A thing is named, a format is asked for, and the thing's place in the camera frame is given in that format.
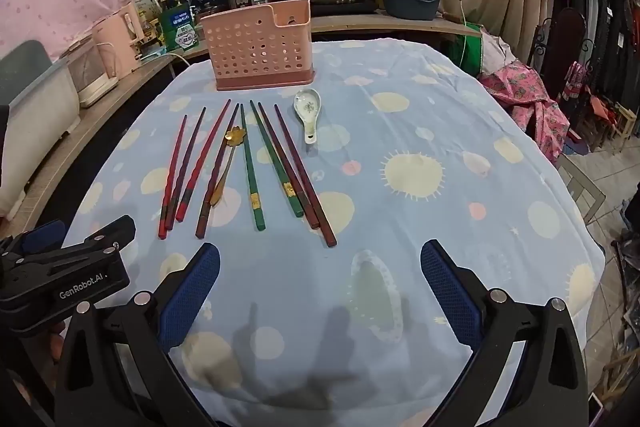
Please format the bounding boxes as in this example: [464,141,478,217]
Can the gold flower spoon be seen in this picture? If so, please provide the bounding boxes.
[210,126,249,208]

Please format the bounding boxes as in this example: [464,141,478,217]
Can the row of hanging clothes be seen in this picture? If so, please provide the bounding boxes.
[555,0,640,108]

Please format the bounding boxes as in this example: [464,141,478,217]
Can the white storage box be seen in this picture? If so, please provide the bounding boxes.
[0,39,81,212]

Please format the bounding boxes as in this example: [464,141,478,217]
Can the green gold-banded chopstick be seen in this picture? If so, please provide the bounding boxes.
[249,100,305,218]
[239,104,267,230]

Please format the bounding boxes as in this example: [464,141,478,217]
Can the plain dark red chopstick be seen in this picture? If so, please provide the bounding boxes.
[257,102,321,230]
[273,104,338,249]

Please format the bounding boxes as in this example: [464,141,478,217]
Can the blue oval dish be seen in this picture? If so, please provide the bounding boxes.
[382,0,443,21]

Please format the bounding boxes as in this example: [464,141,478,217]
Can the pink electric kettle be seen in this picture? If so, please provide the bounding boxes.
[92,2,143,75]

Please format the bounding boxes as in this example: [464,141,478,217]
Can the white power cord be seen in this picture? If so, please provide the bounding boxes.
[137,49,193,68]

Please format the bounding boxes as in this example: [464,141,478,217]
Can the small wooden stool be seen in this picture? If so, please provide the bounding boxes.
[605,102,638,142]

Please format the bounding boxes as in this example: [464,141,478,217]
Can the green printed box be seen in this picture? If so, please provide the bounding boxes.
[159,4,201,54]

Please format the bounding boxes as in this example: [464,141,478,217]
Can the black induction cooker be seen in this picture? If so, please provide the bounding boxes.
[310,1,381,16]

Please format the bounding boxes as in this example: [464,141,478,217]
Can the pink perforated utensil holder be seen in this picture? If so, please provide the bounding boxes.
[200,0,317,92]

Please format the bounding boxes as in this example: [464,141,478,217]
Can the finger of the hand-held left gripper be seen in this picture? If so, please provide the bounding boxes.
[0,219,66,265]
[30,215,137,265]

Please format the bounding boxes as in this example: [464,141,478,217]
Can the dark red silver-banded chopstick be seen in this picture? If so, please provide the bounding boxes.
[195,103,241,239]
[165,107,207,231]

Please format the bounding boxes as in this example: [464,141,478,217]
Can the light blue printed tablecloth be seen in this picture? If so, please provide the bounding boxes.
[65,38,606,418]

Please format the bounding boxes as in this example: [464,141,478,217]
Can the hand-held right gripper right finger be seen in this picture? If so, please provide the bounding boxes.
[419,238,591,427]

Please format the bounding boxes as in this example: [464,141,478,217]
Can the green cloth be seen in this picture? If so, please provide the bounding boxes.
[442,22,483,72]

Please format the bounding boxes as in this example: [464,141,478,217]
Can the pink pineapple print cloth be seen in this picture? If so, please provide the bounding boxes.
[477,59,571,162]

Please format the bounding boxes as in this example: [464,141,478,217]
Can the white kitchen appliance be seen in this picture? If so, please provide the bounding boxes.
[65,38,121,108]

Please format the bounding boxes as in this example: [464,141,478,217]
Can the white ceramic soup spoon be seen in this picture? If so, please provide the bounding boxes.
[293,88,322,144]

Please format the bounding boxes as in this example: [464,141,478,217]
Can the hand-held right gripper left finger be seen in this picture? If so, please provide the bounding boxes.
[52,242,223,427]

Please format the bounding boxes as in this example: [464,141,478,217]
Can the dark ornate chair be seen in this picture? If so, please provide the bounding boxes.
[530,7,588,98]

